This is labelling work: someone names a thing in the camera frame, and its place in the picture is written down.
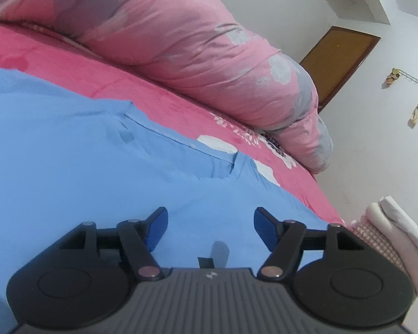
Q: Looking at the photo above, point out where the pink floral fleece blanket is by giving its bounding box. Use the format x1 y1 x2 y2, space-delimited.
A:
0 21 345 227

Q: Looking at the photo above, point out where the pink grey floral quilt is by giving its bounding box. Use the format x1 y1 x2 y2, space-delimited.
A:
0 0 334 175

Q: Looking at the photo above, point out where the brown wooden door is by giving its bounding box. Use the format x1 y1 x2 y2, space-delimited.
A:
300 26 381 114

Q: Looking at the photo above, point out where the blue t-shirt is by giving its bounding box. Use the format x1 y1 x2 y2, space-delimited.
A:
0 64 338 334

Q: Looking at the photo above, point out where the stack of folded pink clothes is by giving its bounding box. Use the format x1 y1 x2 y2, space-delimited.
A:
366 203 418 298

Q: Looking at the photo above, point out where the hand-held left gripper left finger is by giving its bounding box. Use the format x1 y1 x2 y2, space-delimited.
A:
57 207 169 282

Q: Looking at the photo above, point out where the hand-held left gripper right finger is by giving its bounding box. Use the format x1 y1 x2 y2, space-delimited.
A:
254 207 366 282

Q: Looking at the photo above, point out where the wall hook rail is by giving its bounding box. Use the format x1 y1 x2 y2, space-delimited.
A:
392 69 418 91

